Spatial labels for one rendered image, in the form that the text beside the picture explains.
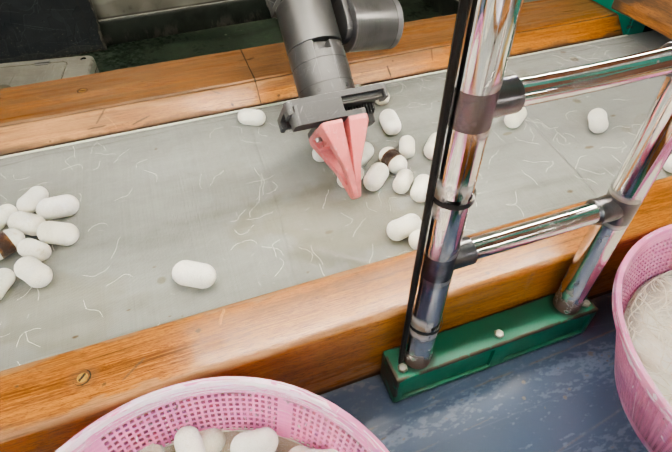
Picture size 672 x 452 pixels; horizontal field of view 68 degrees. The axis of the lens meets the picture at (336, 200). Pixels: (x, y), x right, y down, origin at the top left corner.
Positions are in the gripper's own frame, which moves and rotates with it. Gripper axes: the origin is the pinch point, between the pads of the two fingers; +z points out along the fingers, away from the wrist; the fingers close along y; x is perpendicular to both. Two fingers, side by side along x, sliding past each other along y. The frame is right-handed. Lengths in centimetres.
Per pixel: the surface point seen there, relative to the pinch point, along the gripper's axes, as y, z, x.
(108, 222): -23.4, -3.3, 5.8
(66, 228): -26.5, -3.3, 3.1
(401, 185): 5.1, 0.7, 0.3
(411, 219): 3.6, 4.3, -3.4
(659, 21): 49, -12, 4
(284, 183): -5.6, -3.0, 5.4
